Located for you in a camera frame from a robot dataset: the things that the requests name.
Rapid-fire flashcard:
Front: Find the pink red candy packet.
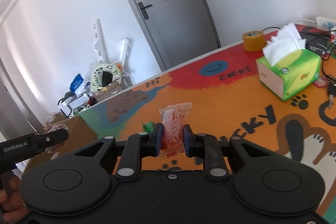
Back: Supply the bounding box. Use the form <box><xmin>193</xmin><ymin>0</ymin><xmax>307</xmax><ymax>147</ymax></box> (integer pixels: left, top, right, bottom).
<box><xmin>159</xmin><ymin>102</ymin><xmax>192</xmax><ymax>157</ymax></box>

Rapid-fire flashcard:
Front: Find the grey room door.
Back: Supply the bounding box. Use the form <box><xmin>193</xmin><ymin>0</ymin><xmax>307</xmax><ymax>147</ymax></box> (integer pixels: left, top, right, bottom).
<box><xmin>129</xmin><ymin>0</ymin><xmax>221</xmax><ymax>69</ymax></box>

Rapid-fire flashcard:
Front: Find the person left hand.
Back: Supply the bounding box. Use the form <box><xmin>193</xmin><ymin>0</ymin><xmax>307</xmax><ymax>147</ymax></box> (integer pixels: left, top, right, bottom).
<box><xmin>1</xmin><ymin>176</ymin><xmax>29</xmax><ymax>223</ymax></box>

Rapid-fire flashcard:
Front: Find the grey side door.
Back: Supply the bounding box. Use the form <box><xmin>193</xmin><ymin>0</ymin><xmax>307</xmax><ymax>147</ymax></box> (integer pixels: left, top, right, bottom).
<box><xmin>1</xmin><ymin>79</ymin><xmax>43</xmax><ymax>140</ymax></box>

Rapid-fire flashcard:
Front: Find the small green snack packet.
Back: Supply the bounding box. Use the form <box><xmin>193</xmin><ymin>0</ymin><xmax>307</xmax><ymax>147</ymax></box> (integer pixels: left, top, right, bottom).
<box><xmin>142</xmin><ymin>121</ymin><xmax>156</xmax><ymax>134</ymax></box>

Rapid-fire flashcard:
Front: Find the open cardboard box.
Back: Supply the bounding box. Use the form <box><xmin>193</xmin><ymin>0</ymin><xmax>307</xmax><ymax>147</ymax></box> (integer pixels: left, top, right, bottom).
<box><xmin>24</xmin><ymin>116</ymin><xmax>98</xmax><ymax>173</ymax></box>

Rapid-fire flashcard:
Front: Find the small orange cardboard box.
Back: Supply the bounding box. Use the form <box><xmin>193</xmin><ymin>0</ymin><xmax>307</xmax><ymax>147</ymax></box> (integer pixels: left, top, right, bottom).
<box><xmin>46</xmin><ymin>112</ymin><xmax>67</xmax><ymax>126</ymax></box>

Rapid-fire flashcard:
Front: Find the SF cardboard box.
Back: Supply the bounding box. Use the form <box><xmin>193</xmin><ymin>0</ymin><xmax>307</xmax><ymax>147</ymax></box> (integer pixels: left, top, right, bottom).
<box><xmin>94</xmin><ymin>81</ymin><xmax>123</xmax><ymax>102</ymax></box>

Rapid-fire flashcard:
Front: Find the black metal shoe rack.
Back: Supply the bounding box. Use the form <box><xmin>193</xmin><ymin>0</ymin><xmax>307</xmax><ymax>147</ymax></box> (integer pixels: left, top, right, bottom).
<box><xmin>58</xmin><ymin>94</ymin><xmax>89</xmax><ymax>118</ymax></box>

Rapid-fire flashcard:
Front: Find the panda toilet seat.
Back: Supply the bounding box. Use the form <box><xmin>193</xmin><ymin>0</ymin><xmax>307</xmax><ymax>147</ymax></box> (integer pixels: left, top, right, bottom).
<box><xmin>90</xmin><ymin>63</ymin><xmax>122</xmax><ymax>92</ymax></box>

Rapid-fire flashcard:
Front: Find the blue white bag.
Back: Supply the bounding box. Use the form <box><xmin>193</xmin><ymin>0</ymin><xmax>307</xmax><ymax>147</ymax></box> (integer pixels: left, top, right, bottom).
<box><xmin>70</xmin><ymin>74</ymin><xmax>84</xmax><ymax>93</ymax></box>

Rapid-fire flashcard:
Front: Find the colourful cartoon table mat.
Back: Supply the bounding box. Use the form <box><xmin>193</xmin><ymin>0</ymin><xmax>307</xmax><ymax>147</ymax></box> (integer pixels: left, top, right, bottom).
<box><xmin>79</xmin><ymin>24</ymin><xmax>336</xmax><ymax>222</ymax></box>

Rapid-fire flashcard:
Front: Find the short white foam board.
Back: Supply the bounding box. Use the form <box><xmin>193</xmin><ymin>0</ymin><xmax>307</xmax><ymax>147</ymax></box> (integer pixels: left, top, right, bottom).
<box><xmin>116</xmin><ymin>38</ymin><xmax>129</xmax><ymax>66</ymax></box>

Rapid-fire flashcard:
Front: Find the tall white foam board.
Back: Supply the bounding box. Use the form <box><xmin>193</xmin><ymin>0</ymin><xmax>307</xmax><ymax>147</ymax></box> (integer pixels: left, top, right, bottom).
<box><xmin>92</xmin><ymin>19</ymin><xmax>108</xmax><ymax>63</ymax></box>

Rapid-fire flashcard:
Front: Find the green tissue box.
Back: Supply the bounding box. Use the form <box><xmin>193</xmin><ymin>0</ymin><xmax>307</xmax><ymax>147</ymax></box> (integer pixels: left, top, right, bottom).
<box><xmin>256</xmin><ymin>23</ymin><xmax>322</xmax><ymax>101</ymax></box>

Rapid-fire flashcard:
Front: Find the yellow tape roll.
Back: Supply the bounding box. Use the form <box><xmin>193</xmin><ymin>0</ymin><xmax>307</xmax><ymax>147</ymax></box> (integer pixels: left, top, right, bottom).
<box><xmin>242</xmin><ymin>31</ymin><xmax>266</xmax><ymax>52</ymax></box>

